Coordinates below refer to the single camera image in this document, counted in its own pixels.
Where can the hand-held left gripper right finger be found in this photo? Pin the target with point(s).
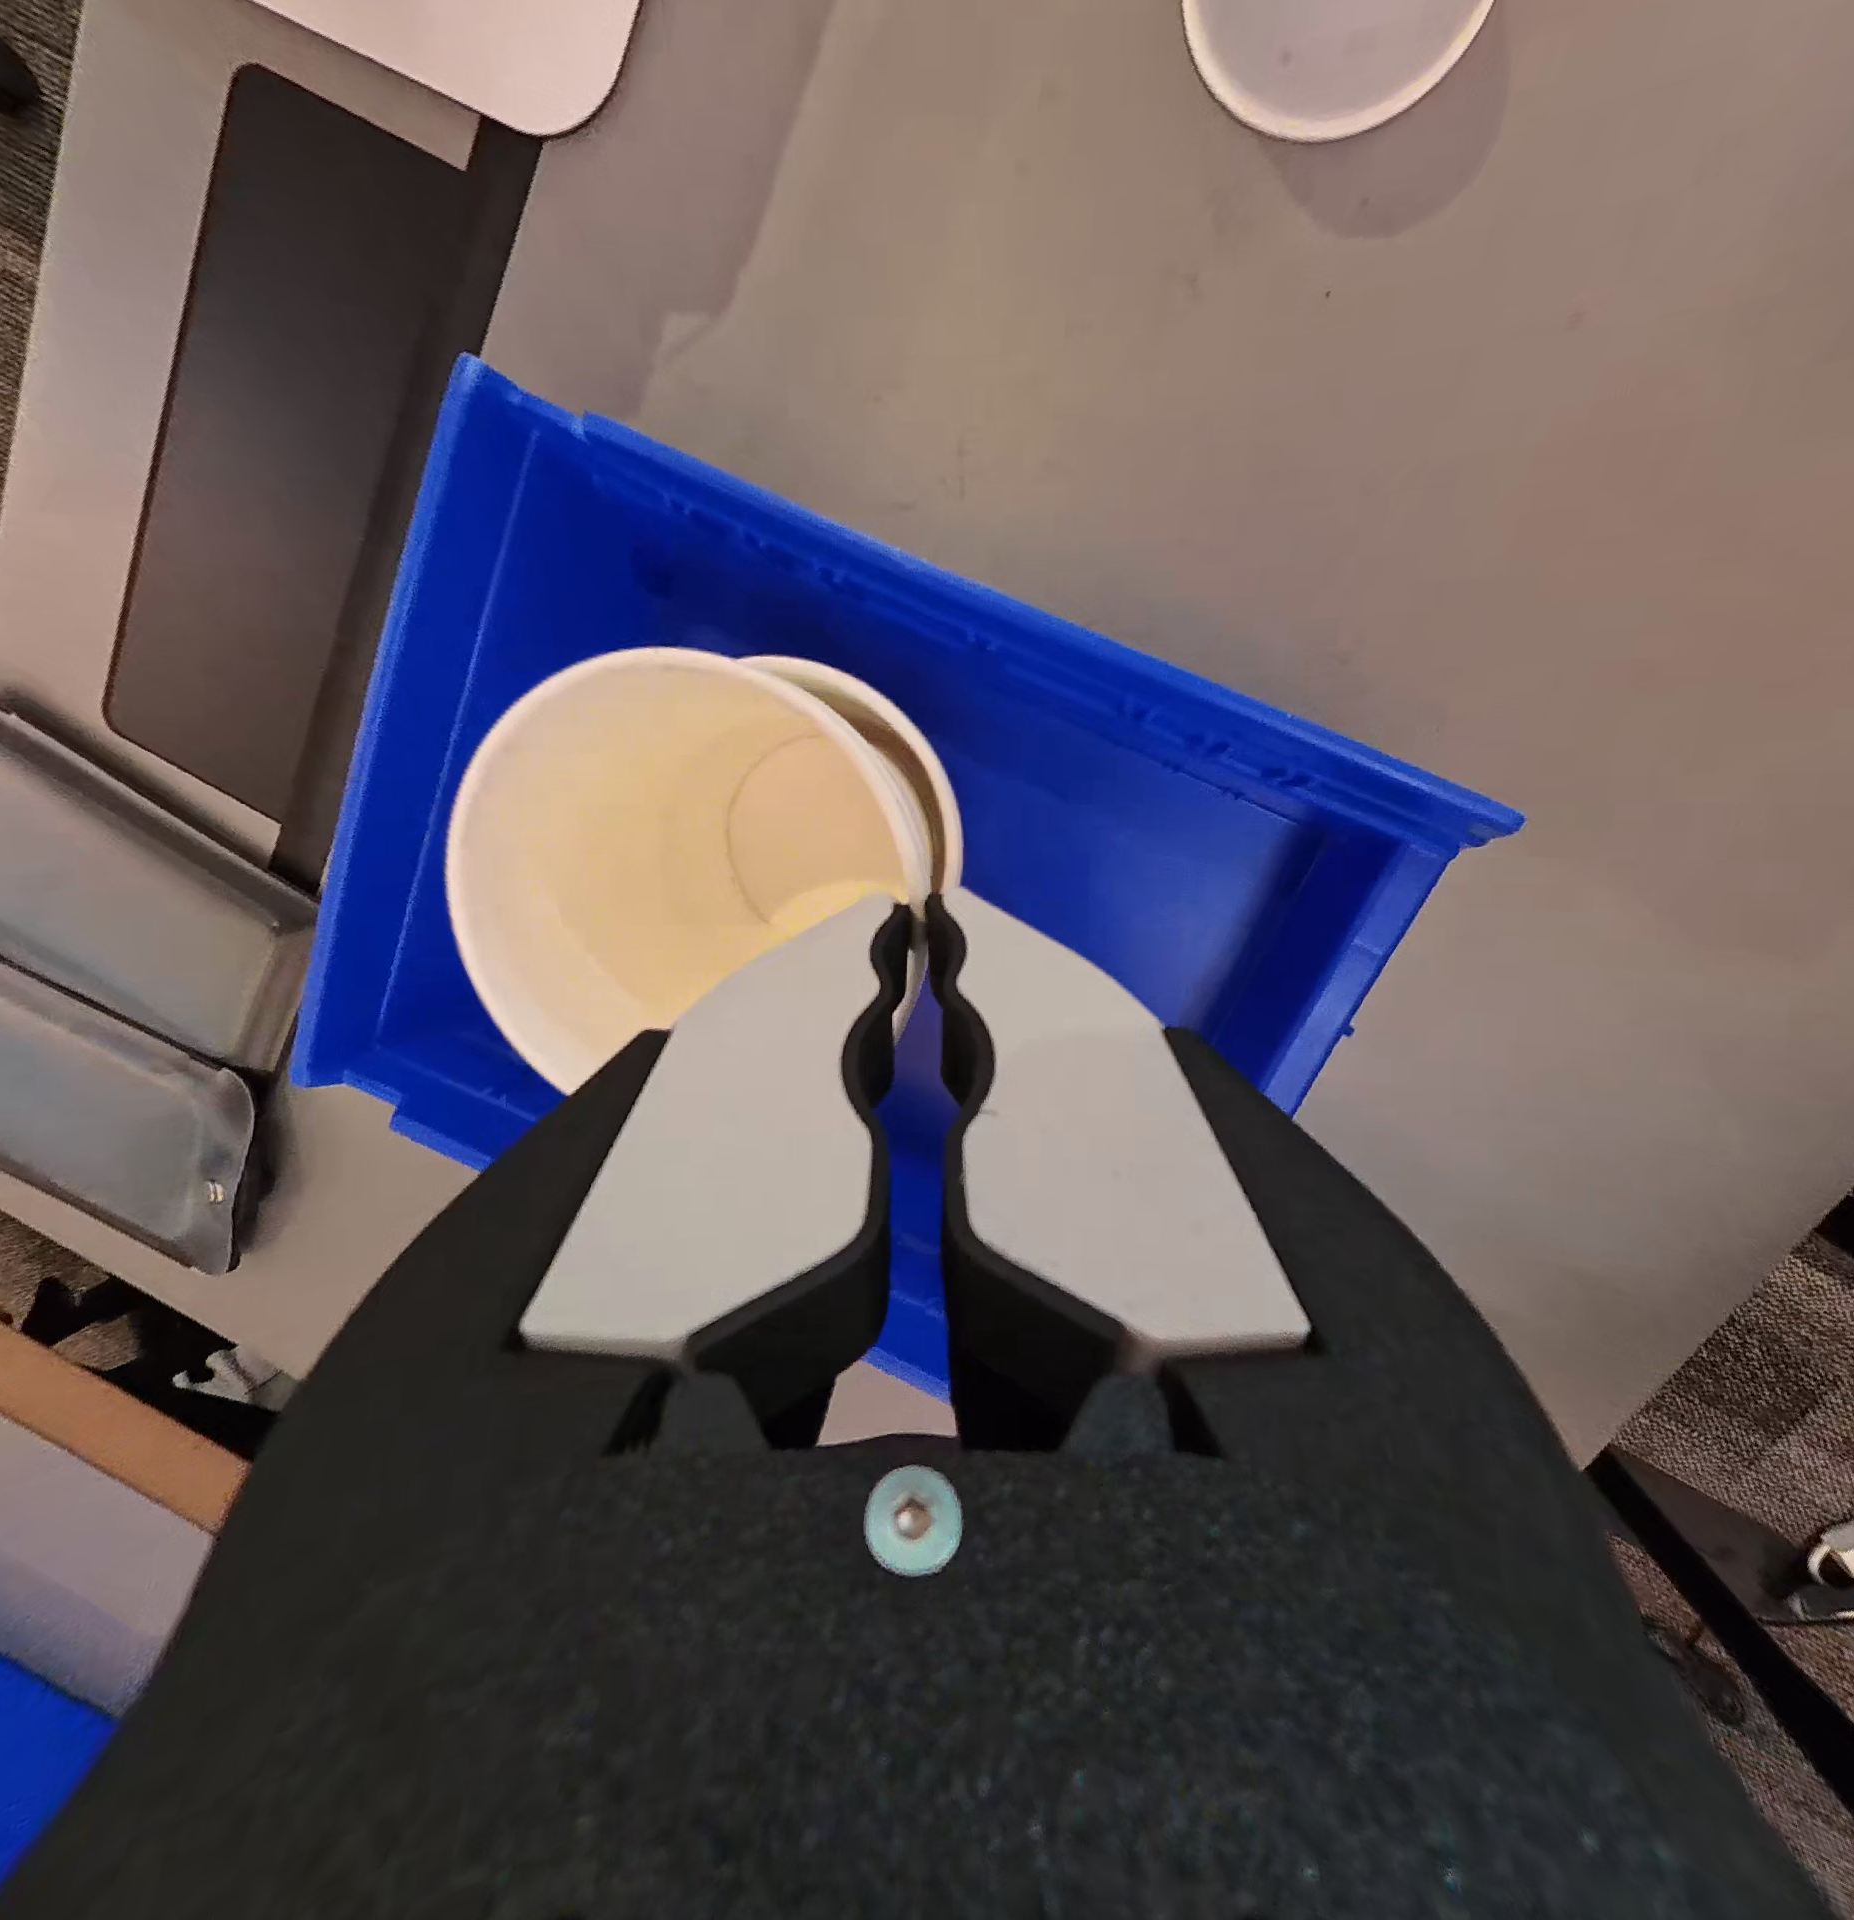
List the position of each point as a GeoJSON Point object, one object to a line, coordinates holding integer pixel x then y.
{"type": "Point", "coordinates": [1120, 1171]}

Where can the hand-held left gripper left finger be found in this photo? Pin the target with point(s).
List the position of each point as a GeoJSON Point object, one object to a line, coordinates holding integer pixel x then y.
{"type": "Point", "coordinates": [717, 1171]}

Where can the white paper cup green band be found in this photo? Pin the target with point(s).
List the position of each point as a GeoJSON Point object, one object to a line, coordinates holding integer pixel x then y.
{"type": "Point", "coordinates": [613, 840]}
{"type": "Point", "coordinates": [1318, 59]}

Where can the blue plastic bin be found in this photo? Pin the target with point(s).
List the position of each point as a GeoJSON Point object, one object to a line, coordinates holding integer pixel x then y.
{"type": "Point", "coordinates": [1138, 781]}
{"type": "Point", "coordinates": [20, 1754]}

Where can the grey metal tray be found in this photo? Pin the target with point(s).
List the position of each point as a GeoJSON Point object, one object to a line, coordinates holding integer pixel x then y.
{"type": "Point", "coordinates": [88, 885]}
{"type": "Point", "coordinates": [88, 1141]}

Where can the wooden desk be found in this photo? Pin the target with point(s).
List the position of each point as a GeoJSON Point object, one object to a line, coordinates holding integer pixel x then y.
{"type": "Point", "coordinates": [88, 1409]}

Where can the white board stand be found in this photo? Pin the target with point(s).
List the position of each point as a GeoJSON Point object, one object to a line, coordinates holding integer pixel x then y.
{"type": "Point", "coordinates": [462, 59]}

